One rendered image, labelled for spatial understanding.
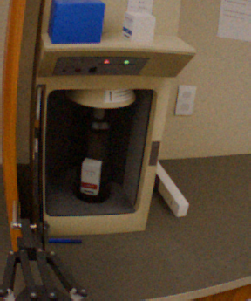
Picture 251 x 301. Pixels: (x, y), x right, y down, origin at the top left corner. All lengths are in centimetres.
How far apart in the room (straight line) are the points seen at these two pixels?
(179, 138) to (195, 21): 46
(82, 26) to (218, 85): 90
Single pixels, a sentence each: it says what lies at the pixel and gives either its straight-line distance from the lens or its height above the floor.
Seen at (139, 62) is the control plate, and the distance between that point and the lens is 94.
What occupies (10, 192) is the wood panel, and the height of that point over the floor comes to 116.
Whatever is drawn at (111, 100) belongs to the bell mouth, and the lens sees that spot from 106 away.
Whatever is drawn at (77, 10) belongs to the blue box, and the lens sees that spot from 85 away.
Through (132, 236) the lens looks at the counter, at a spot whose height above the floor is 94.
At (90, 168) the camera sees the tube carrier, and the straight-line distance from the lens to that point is 119.
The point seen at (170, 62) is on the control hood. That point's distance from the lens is 96.
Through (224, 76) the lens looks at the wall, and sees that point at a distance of 166.
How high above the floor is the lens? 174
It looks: 26 degrees down
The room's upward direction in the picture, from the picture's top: 7 degrees clockwise
